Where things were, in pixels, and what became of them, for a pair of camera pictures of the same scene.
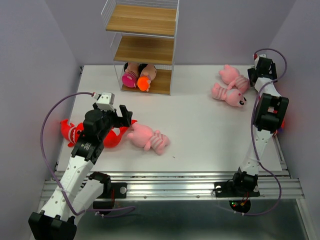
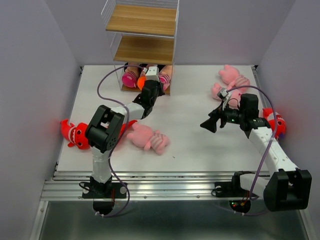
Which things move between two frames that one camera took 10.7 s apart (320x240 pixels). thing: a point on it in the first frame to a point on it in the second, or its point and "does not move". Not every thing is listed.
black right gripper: x=273 y=73 to x=210 y=124
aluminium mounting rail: x=145 y=184 does not move
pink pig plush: x=232 y=97 does not move
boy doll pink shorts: x=129 y=78 does not move
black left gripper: x=120 y=121 to x=159 y=86
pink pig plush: x=143 y=136 does not move
